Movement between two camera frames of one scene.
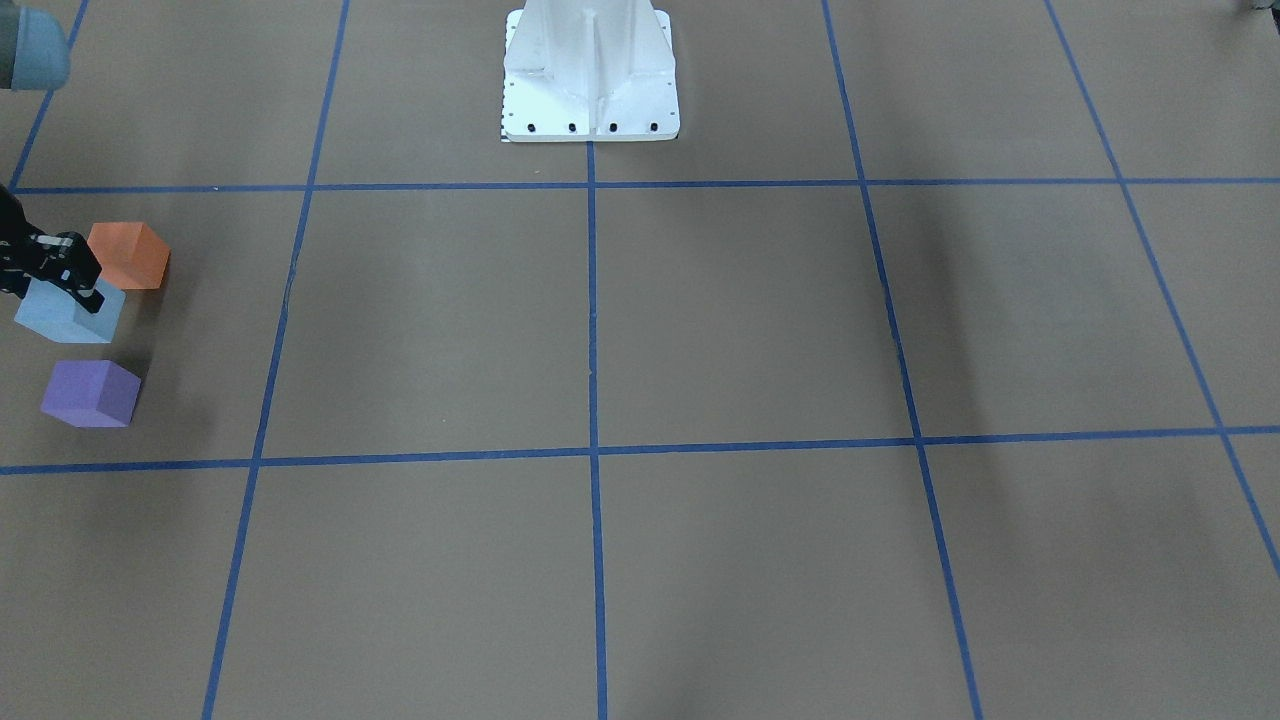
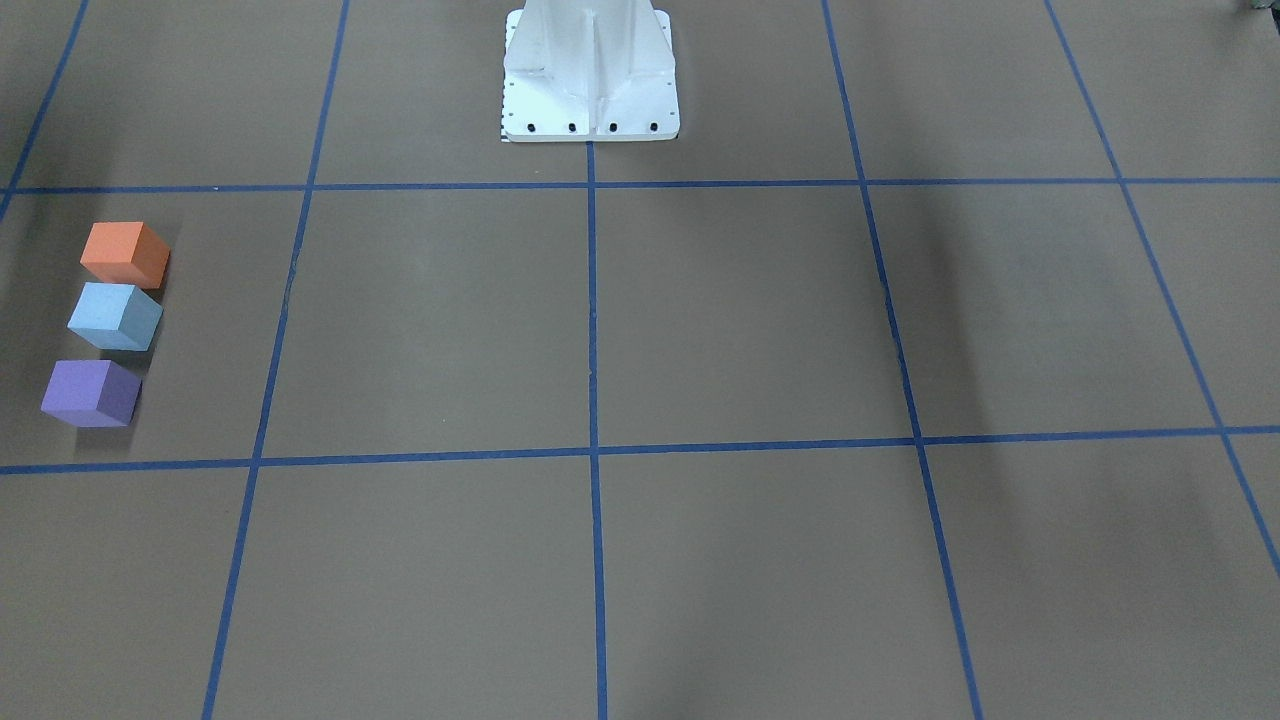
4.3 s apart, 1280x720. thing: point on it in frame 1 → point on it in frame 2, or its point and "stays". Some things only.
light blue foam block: x=63 y=317 → x=116 y=316
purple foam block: x=91 y=393 stays
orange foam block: x=129 y=254 stays
